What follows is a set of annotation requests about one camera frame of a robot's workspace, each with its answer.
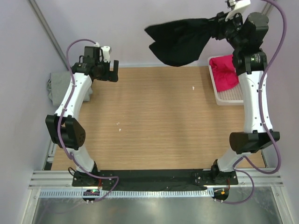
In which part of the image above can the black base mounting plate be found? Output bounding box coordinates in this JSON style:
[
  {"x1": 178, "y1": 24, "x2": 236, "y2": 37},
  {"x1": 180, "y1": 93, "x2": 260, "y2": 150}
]
[{"x1": 72, "y1": 169, "x2": 238, "y2": 191}]

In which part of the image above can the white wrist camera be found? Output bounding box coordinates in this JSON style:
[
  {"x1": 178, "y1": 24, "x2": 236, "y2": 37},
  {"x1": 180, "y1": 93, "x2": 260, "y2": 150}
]
[
  {"x1": 93, "y1": 42, "x2": 112, "y2": 63},
  {"x1": 225, "y1": 0, "x2": 251, "y2": 21}
]

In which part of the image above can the grey folded t shirt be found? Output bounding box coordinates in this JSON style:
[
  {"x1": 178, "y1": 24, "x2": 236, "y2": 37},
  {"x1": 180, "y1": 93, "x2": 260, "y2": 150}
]
[{"x1": 46, "y1": 72, "x2": 93, "y2": 106}]

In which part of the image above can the right aluminium corner post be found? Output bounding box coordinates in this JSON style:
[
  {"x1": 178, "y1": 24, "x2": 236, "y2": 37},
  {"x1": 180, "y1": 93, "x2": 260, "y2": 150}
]
[{"x1": 261, "y1": 0, "x2": 277, "y2": 15}]

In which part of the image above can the white slotted cable duct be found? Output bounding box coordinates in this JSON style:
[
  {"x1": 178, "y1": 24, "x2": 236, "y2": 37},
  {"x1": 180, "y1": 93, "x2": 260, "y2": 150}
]
[{"x1": 39, "y1": 188, "x2": 214, "y2": 199}]

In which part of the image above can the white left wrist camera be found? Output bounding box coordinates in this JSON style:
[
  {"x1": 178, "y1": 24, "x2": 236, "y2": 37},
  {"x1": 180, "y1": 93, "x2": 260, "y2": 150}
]
[{"x1": 93, "y1": 42, "x2": 112, "y2": 63}]

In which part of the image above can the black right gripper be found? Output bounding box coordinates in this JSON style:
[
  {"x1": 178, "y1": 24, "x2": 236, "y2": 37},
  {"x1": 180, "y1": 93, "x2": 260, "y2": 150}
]
[{"x1": 207, "y1": 8, "x2": 245, "y2": 50}]

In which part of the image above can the left aluminium corner post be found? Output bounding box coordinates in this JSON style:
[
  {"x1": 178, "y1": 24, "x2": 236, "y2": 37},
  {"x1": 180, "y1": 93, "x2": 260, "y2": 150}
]
[{"x1": 27, "y1": 0, "x2": 67, "y2": 68}]

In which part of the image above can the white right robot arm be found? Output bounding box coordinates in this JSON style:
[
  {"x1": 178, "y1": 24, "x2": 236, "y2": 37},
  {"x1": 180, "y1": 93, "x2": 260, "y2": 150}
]
[{"x1": 210, "y1": 12, "x2": 280, "y2": 185}]

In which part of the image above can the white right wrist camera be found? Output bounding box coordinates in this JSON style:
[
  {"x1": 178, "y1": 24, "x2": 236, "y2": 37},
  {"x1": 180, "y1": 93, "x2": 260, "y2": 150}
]
[{"x1": 225, "y1": 0, "x2": 251, "y2": 21}]

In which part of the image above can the pink t shirt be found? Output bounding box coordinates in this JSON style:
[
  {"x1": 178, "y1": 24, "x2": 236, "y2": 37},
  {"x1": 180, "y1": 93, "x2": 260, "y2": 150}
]
[{"x1": 209, "y1": 55, "x2": 239, "y2": 92}]

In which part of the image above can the white plastic laundry basket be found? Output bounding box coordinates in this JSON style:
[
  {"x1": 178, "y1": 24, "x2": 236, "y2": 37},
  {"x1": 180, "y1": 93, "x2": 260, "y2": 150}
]
[{"x1": 207, "y1": 56, "x2": 243, "y2": 106}]

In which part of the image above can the aluminium corner post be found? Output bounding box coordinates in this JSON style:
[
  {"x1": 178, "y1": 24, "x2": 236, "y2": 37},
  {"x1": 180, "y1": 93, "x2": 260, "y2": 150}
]
[
  {"x1": 27, "y1": 0, "x2": 67, "y2": 68},
  {"x1": 261, "y1": 0, "x2": 277, "y2": 15}
]

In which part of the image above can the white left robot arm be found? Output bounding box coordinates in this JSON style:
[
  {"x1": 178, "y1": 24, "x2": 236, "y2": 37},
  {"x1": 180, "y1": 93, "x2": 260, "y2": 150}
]
[{"x1": 45, "y1": 44, "x2": 119, "y2": 187}]

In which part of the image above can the black t shirt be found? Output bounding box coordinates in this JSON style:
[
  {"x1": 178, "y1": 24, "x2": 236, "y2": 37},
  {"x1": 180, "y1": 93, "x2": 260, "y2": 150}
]
[{"x1": 144, "y1": 18, "x2": 217, "y2": 67}]

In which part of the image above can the aluminium frame rail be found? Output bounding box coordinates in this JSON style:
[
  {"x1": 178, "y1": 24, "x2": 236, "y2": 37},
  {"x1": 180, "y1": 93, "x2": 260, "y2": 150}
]
[{"x1": 29, "y1": 168, "x2": 283, "y2": 191}]

